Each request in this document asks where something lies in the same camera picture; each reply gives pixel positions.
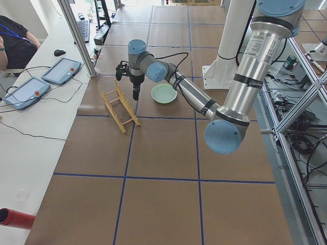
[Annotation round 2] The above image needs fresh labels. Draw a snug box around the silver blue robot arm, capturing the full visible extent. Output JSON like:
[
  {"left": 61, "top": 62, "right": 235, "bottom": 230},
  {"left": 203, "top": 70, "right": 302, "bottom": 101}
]
[{"left": 127, "top": 1, "right": 305, "bottom": 154}]

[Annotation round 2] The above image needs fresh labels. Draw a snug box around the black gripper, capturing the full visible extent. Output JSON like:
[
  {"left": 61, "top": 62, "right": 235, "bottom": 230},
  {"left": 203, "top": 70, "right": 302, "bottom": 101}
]
[{"left": 129, "top": 75, "right": 143, "bottom": 101}]

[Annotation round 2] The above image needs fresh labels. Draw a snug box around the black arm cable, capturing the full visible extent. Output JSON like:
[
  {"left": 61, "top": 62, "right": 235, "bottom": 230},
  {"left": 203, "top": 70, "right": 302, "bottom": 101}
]
[{"left": 154, "top": 52, "right": 190, "bottom": 75}]

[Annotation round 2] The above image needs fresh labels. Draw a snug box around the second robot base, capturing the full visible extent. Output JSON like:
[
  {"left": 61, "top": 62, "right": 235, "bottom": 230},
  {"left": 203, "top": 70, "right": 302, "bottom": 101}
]
[{"left": 302, "top": 36, "right": 326, "bottom": 61}]

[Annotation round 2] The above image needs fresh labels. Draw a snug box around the black computer keyboard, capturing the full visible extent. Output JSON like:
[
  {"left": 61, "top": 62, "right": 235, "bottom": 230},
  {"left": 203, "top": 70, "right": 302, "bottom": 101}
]
[{"left": 76, "top": 20, "right": 90, "bottom": 43}]

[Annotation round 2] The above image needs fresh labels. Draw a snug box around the light green round plate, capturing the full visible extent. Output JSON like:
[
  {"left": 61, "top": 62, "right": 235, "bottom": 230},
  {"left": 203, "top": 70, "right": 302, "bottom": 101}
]
[{"left": 151, "top": 84, "right": 177, "bottom": 104}]

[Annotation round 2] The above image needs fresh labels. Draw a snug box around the green electrical device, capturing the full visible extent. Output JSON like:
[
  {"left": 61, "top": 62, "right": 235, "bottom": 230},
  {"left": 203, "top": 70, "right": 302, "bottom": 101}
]
[{"left": 283, "top": 55, "right": 297, "bottom": 70}]

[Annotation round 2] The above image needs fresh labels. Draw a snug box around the red cylinder tube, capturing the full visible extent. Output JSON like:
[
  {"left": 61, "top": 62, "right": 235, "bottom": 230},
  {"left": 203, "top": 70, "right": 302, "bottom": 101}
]
[{"left": 1, "top": 208, "right": 35, "bottom": 230}]

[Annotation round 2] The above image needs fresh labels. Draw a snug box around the wooden dish rack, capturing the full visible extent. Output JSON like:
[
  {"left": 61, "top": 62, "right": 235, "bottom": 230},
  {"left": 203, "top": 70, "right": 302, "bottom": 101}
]
[{"left": 98, "top": 79, "right": 141, "bottom": 134}]

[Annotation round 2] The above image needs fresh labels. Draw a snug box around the black box with label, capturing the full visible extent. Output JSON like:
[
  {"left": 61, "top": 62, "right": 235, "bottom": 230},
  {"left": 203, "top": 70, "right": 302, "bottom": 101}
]
[{"left": 94, "top": 25, "right": 109, "bottom": 45}]

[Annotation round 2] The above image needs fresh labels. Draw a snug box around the near grey teach pendant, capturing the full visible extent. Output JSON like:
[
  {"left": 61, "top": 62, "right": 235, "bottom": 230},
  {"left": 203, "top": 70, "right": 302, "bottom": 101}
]
[{"left": 3, "top": 77, "right": 50, "bottom": 110}]

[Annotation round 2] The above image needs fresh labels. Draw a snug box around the far grey teach pendant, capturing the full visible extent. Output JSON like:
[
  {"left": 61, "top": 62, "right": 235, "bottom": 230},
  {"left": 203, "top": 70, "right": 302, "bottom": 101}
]
[{"left": 41, "top": 57, "right": 82, "bottom": 85}]

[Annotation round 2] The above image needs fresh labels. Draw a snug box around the power strip with plugs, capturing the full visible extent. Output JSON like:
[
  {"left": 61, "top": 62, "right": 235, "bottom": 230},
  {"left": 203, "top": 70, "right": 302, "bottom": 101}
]
[{"left": 90, "top": 47, "right": 101, "bottom": 64}]

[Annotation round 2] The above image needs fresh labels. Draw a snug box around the aluminium frame right rail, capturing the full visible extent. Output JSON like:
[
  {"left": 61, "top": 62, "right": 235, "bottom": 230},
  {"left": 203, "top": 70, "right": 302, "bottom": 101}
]
[{"left": 252, "top": 38, "right": 327, "bottom": 245}]

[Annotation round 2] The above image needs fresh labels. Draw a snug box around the person in black shirt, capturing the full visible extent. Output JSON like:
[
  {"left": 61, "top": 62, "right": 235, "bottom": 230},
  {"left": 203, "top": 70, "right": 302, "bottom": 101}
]
[{"left": 1, "top": 16, "right": 41, "bottom": 71}]

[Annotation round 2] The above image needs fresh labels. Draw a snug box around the grey teach pendant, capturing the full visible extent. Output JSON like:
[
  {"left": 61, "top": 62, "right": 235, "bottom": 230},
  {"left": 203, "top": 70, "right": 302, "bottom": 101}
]
[
  {"left": 41, "top": 57, "right": 82, "bottom": 85},
  {"left": 3, "top": 77, "right": 50, "bottom": 110}
]

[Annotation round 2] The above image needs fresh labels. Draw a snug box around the black computer mouse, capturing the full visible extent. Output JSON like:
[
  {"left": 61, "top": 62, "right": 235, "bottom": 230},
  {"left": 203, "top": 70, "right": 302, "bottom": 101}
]
[{"left": 54, "top": 49, "right": 66, "bottom": 57}]

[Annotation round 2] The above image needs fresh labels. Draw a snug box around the aluminium frame post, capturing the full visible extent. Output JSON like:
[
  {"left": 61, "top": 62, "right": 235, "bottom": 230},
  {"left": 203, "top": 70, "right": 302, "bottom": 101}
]
[{"left": 57, "top": 0, "right": 97, "bottom": 78}]

